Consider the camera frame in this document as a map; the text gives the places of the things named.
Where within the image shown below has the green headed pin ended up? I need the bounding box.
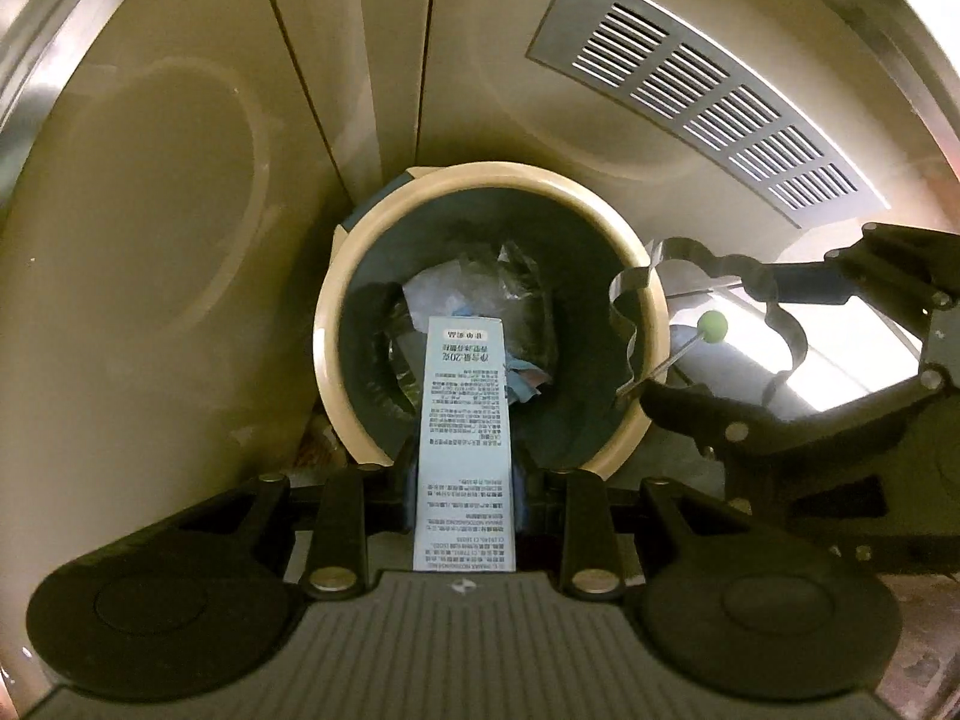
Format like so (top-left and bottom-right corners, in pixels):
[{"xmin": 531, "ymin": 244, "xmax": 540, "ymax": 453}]
[{"xmin": 617, "ymin": 310, "xmax": 729, "ymax": 401}]

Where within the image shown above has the metal cookie cutter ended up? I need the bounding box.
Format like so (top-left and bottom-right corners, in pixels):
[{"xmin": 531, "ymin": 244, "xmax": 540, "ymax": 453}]
[{"xmin": 608, "ymin": 238, "xmax": 809, "ymax": 406}]

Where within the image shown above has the cream rimmed blue trash bin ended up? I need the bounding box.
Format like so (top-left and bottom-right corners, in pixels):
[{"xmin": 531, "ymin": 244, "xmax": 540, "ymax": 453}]
[{"xmin": 313, "ymin": 161, "xmax": 669, "ymax": 478}]

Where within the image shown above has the clear plastic bag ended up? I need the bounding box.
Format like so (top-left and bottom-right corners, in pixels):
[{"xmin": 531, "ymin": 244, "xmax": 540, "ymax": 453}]
[{"xmin": 384, "ymin": 241, "xmax": 558, "ymax": 405}]

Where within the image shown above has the light blue carton box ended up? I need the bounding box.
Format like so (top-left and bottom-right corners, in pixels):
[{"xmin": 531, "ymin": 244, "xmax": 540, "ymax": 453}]
[{"xmin": 413, "ymin": 317, "xmax": 516, "ymax": 574}]

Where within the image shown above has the blue paper towel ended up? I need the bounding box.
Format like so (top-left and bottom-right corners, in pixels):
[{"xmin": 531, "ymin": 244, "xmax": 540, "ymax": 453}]
[{"xmin": 506, "ymin": 359, "xmax": 551, "ymax": 403}]

